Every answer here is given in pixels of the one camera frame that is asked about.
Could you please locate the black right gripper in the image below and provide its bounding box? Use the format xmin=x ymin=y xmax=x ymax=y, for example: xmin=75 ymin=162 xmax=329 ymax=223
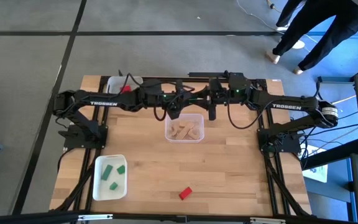
xmin=208 ymin=73 xmax=253 ymax=121

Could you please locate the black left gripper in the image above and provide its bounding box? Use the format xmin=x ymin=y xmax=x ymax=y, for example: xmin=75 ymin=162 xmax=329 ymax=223
xmin=140 ymin=79 xmax=183 ymax=121

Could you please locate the green wedge block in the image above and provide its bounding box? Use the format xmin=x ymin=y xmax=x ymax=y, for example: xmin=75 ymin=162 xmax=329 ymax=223
xmin=100 ymin=164 xmax=114 ymax=182

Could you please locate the clear plastic bin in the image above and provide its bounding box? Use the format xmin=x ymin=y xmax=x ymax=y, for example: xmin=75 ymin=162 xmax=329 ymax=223
xmin=164 ymin=113 xmax=205 ymax=144

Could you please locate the translucent white plastic bin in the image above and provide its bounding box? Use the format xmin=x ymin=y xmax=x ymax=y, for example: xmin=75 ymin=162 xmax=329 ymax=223
xmin=106 ymin=75 xmax=144 ymax=94

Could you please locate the red triangular wedge block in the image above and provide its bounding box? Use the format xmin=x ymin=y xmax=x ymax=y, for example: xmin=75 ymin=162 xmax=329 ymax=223
xmin=178 ymin=186 xmax=194 ymax=201

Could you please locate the white printed paper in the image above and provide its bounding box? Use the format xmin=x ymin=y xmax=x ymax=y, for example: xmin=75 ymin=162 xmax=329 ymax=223
xmin=302 ymin=144 xmax=329 ymax=184

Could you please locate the black diagonal beam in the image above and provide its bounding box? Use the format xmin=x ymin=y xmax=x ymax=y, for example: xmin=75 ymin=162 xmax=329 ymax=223
xmin=300 ymin=138 xmax=358 ymax=170

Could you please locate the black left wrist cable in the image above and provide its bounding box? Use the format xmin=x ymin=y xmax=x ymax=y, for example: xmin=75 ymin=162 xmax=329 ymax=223
xmin=152 ymin=105 xmax=168 ymax=122

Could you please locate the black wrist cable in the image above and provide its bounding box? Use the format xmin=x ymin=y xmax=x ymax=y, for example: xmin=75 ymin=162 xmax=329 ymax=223
xmin=152 ymin=105 xmax=168 ymax=122
xmin=227 ymin=99 xmax=273 ymax=130

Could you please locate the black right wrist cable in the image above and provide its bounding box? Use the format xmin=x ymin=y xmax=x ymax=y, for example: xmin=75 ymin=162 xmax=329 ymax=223
xmin=227 ymin=99 xmax=273 ymax=130

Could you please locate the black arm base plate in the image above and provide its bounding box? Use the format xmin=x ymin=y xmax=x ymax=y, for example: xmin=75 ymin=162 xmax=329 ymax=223
xmin=257 ymin=128 xmax=302 ymax=154
xmin=63 ymin=124 xmax=109 ymax=149

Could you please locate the black aluminium table frame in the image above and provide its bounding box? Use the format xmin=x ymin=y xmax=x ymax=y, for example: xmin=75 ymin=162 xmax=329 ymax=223
xmin=50 ymin=75 xmax=312 ymax=217

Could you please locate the white floor cable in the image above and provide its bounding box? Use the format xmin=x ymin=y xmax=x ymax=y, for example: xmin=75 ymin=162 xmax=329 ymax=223
xmin=236 ymin=0 xmax=279 ymax=32

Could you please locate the silver metal bracket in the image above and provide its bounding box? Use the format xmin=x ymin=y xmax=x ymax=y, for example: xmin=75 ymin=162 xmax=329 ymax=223
xmin=77 ymin=213 xmax=114 ymax=222
xmin=249 ymin=217 xmax=287 ymax=224

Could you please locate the yellow power cable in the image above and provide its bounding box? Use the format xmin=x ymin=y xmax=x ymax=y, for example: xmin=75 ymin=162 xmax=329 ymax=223
xmin=333 ymin=95 xmax=357 ymax=106

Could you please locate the beige floor cable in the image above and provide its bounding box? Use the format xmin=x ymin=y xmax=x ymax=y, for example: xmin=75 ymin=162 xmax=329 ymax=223
xmin=305 ymin=114 xmax=358 ymax=155

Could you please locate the black frame beam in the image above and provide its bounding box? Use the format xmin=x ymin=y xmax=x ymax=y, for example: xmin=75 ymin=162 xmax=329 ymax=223
xmin=0 ymin=210 xmax=358 ymax=224

